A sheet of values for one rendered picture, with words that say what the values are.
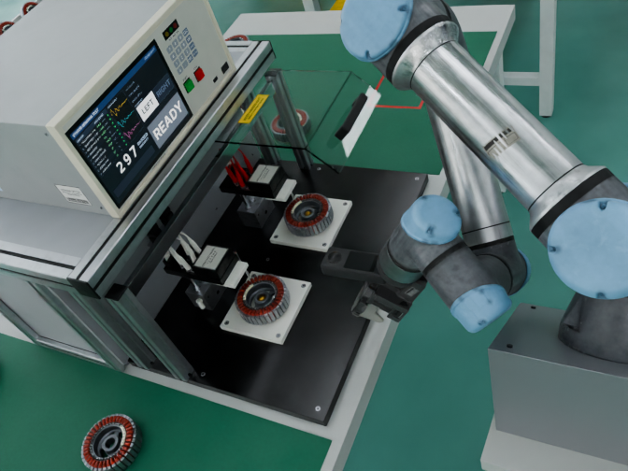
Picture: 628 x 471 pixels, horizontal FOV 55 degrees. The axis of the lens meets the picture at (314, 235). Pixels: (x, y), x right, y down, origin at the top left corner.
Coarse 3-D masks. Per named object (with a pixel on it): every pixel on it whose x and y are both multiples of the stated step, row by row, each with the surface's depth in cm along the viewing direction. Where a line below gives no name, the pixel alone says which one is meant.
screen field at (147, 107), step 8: (160, 80) 108; (168, 80) 110; (160, 88) 108; (168, 88) 110; (152, 96) 107; (160, 96) 108; (144, 104) 105; (152, 104) 107; (144, 112) 106; (144, 120) 106
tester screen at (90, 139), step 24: (144, 72) 104; (120, 96) 100; (144, 96) 105; (168, 96) 110; (96, 120) 96; (120, 120) 101; (96, 144) 97; (120, 144) 102; (144, 144) 107; (96, 168) 98; (144, 168) 107
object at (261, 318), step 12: (264, 276) 127; (276, 276) 126; (240, 288) 127; (252, 288) 126; (264, 288) 127; (276, 288) 124; (240, 300) 124; (264, 300) 124; (276, 300) 121; (288, 300) 124; (240, 312) 123; (252, 312) 121; (264, 312) 120; (276, 312) 121; (252, 324) 123; (264, 324) 122
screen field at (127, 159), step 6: (132, 150) 104; (138, 150) 106; (126, 156) 103; (132, 156) 104; (120, 162) 102; (126, 162) 103; (132, 162) 105; (120, 168) 102; (126, 168) 104; (120, 174) 102
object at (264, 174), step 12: (264, 168) 134; (276, 168) 133; (228, 180) 138; (252, 180) 132; (264, 180) 131; (276, 180) 132; (288, 180) 136; (228, 192) 138; (240, 192) 136; (252, 192) 134; (264, 192) 132; (276, 192) 133; (288, 192) 133
